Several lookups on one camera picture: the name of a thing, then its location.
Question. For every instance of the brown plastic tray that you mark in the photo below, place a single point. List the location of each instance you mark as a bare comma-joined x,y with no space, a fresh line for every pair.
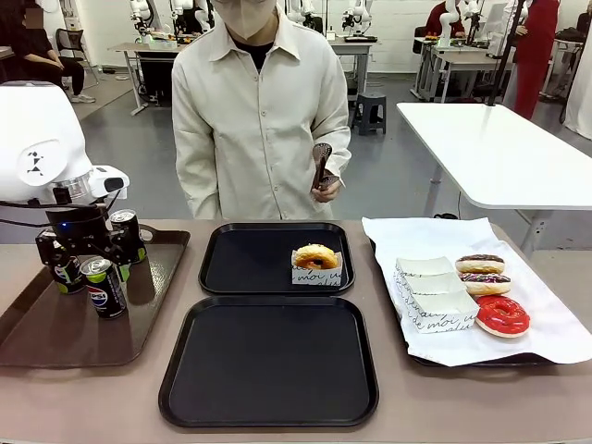
92,342

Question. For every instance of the person in cream shirt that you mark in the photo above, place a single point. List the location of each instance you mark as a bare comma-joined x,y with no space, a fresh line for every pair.
259,139

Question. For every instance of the person's right forearm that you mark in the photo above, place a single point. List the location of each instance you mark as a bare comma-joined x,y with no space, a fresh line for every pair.
189,176

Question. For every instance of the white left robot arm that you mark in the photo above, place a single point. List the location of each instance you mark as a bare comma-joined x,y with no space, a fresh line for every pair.
37,129

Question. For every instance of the glazed plain donut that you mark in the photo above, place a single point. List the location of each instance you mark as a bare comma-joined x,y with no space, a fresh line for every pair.
307,255

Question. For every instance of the brown metal tongs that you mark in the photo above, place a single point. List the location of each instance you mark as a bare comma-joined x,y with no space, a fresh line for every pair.
322,157

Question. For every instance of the white paper sheet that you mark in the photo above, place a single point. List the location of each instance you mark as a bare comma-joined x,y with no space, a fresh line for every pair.
439,240

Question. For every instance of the person's left forearm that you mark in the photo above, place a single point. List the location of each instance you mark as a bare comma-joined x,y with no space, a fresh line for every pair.
335,134

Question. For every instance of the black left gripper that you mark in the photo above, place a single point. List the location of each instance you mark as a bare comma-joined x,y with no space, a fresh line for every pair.
76,226

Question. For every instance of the red glazed donut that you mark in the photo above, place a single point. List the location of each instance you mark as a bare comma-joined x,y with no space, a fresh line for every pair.
513,319

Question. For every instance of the grey plastic stool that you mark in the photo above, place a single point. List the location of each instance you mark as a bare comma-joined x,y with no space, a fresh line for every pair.
369,111

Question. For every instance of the seated person in black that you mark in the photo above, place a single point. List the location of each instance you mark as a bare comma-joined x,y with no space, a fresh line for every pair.
37,51

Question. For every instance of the person's left hand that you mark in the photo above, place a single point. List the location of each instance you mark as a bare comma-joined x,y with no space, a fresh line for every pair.
334,192

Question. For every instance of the small black tray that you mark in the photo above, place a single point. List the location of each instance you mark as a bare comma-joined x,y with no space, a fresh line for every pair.
250,259

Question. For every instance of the beige face mask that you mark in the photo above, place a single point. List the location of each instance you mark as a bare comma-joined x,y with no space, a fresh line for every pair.
245,18

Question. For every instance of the black Pepsi can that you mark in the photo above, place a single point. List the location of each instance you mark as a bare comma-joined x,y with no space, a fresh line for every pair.
69,283
124,216
108,296

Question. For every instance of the chocolate sprinkle donut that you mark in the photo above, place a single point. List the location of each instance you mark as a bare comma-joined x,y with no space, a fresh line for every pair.
488,284
481,264

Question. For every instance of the grey background workbench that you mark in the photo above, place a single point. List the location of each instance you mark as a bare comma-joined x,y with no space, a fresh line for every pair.
462,60
353,46
139,48

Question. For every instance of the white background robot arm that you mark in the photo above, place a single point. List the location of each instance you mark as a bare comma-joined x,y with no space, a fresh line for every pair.
194,11
448,23
139,18
356,16

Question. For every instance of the black camera pole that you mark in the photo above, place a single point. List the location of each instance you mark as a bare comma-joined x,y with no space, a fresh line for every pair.
504,51

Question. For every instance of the person in red apron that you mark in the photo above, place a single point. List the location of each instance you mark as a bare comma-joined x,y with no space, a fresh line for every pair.
532,51

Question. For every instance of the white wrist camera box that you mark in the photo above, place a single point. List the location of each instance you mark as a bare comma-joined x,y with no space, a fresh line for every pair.
108,182

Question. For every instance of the dark tray under paper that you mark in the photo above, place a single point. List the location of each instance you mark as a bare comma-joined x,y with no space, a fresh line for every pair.
485,362

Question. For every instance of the person in red sweater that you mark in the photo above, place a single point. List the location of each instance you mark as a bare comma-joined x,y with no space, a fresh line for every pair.
444,18

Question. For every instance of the black office chair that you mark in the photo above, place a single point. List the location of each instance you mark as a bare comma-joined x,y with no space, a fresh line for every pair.
74,46

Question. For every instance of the large black tray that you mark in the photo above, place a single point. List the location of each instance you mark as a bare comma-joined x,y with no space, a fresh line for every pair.
268,365

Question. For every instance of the white side table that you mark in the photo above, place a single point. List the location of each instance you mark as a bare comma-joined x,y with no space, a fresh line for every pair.
499,152

